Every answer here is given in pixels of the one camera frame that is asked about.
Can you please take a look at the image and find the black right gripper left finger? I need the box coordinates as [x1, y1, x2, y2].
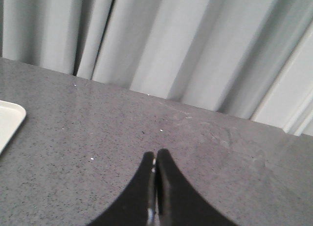
[89, 152, 156, 226]

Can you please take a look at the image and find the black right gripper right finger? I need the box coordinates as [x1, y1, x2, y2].
[156, 149, 235, 226]

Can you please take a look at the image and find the cream rectangular plastic tray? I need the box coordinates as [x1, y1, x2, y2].
[0, 100, 26, 153]

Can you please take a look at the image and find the grey pleated curtain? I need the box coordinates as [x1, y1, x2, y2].
[0, 0, 313, 135]

